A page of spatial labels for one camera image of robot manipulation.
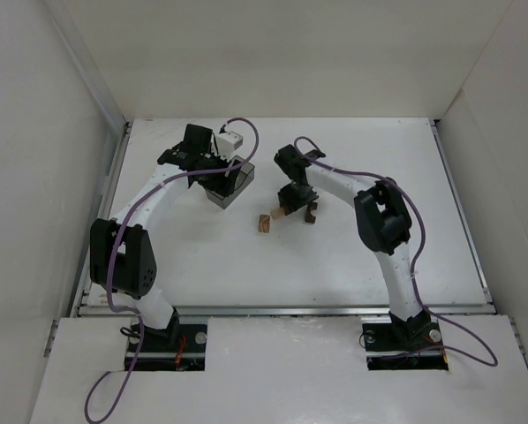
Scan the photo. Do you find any dark wood arch block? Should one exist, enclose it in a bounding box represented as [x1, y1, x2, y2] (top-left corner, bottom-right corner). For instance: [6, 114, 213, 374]
[304, 201, 318, 224]

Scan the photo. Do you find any light wood rectangular block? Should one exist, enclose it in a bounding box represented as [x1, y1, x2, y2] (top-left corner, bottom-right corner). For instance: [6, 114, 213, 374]
[270, 207, 288, 220]

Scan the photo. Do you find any striped brown wood block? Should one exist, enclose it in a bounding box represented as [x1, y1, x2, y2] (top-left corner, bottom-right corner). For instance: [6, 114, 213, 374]
[258, 214, 271, 233]

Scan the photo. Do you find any grey translucent plastic bin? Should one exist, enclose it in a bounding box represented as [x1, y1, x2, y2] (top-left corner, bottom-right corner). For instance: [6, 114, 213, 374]
[205, 162, 255, 209]

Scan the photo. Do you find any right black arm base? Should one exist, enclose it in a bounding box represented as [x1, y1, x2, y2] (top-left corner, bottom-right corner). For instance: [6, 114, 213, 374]
[359, 320, 449, 371]

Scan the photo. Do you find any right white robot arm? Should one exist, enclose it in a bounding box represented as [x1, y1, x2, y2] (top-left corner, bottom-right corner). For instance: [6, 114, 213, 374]
[274, 145, 423, 340]

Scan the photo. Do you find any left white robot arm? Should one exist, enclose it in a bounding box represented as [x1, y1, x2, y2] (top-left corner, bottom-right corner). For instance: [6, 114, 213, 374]
[90, 124, 245, 340]

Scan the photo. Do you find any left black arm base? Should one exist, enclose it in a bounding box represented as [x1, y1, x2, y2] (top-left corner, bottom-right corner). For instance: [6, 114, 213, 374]
[119, 311, 208, 372]

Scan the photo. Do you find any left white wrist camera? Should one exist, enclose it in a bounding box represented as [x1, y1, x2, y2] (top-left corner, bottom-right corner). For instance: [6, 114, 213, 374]
[215, 132, 244, 159]

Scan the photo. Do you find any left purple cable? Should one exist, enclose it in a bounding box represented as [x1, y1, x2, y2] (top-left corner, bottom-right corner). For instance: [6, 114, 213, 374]
[84, 117, 260, 424]

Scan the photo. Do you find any purple cable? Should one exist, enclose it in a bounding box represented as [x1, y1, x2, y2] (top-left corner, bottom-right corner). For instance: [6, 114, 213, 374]
[293, 136, 499, 367]
[84, 117, 260, 424]

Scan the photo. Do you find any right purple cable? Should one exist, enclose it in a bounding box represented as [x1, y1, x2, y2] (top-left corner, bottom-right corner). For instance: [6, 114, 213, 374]
[293, 136, 499, 367]

